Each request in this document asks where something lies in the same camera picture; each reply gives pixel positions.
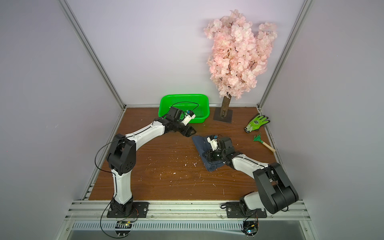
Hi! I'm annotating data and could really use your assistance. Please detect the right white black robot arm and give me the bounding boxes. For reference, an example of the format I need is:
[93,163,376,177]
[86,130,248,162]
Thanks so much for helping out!
[195,136,299,216]

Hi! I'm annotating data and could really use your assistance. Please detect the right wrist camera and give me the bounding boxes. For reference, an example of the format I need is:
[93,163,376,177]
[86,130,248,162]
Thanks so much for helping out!
[207,135,219,151]

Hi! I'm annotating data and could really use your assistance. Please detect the aluminium front rail frame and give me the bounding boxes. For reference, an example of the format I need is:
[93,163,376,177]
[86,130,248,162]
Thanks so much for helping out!
[65,200,311,221]

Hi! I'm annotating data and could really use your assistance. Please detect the right controller board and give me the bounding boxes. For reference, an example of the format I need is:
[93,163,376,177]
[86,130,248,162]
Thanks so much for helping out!
[242,221,259,237]

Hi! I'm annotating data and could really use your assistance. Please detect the dark blue printed pillowcase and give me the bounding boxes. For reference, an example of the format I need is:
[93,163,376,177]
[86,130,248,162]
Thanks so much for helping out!
[192,136,225,172]

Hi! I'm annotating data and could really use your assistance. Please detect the green plastic basket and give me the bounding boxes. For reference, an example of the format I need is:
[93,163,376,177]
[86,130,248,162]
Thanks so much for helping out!
[158,94,210,124]

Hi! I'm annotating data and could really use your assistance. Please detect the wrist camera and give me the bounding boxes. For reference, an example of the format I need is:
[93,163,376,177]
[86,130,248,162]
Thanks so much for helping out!
[182,110,196,126]
[207,135,219,151]

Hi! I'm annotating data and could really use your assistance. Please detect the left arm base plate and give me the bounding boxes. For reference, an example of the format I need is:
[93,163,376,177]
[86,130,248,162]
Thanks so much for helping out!
[107,201,149,218]

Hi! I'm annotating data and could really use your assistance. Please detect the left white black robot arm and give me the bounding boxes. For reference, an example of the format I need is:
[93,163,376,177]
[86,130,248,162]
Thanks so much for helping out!
[106,107,196,217]

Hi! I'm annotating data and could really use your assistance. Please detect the green hand rake wooden handle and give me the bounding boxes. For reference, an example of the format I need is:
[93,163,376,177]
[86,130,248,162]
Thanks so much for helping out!
[254,135,276,153]

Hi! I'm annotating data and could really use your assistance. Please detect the green work glove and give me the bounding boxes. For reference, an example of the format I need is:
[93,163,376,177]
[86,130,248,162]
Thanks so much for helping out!
[244,114,270,133]

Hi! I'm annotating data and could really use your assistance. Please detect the controller board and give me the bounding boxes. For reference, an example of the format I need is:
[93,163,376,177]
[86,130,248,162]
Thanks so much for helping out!
[115,221,133,239]
[242,221,259,237]

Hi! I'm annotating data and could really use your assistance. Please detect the pink artificial blossom tree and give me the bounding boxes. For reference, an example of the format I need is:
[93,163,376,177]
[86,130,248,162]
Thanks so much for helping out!
[204,10,278,122]

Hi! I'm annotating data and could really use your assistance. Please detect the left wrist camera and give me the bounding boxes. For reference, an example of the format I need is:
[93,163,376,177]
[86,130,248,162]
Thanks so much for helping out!
[182,110,196,126]

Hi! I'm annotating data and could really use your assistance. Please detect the left controller board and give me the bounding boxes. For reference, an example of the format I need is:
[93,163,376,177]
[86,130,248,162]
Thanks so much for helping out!
[115,221,133,239]

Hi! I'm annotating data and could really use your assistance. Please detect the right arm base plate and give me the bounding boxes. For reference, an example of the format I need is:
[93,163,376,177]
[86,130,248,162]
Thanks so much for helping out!
[220,202,267,219]

